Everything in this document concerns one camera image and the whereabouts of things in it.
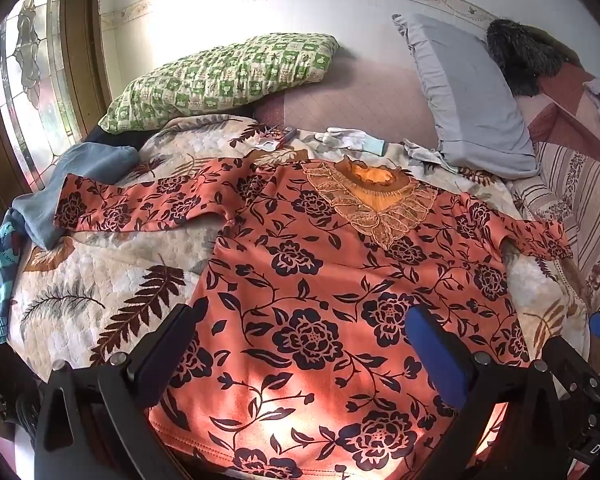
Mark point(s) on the pink pillow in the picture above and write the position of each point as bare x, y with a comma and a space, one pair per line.
360, 95

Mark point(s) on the orange floral shirt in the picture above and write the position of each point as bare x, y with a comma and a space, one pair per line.
305, 285

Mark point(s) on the leaf-print fleece blanket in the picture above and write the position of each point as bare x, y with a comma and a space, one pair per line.
105, 280

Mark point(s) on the dark furry garment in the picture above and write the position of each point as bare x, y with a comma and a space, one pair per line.
520, 55

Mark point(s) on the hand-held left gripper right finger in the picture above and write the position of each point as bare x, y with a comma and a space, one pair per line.
437, 355

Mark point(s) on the stained glass window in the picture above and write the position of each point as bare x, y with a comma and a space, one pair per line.
30, 75

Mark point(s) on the pink maroon quilt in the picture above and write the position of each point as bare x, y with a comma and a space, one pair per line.
565, 110

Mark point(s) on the blue-grey garment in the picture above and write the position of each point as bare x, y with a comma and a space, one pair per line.
80, 170

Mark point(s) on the green patterned pillow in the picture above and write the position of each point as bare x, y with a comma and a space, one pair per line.
220, 80

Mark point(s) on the teal plaid garment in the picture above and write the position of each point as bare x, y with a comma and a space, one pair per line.
2, 270

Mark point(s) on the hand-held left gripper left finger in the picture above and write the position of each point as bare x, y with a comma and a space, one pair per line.
162, 355

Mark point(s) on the grey pillow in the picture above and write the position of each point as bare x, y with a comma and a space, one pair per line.
470, 100

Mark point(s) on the striped floral blanket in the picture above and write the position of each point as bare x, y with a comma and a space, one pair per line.
590, 195

